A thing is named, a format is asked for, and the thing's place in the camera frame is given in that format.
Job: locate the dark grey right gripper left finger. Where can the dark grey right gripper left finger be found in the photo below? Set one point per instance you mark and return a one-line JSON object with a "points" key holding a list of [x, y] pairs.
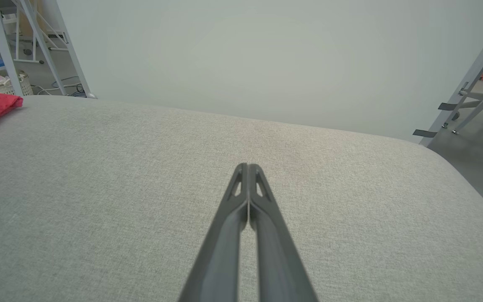
{"points": [[218, 251]]}

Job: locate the grey metal frame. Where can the grey metal frame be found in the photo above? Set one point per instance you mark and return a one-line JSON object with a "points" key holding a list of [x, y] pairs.
{"points": [[476, 63]]}

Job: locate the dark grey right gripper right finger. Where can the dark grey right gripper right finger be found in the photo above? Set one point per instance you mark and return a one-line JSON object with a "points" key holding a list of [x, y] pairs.
{"points": [[277, 260]]}

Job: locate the white woven laundry basket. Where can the white woven laundry basket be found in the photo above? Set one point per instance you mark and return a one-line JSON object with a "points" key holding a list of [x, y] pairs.
{"points": [[26, 86]]}

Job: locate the white desk frame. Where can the white desk frame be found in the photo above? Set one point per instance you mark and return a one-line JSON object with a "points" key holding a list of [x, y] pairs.
{"points": [[2, 42]]}

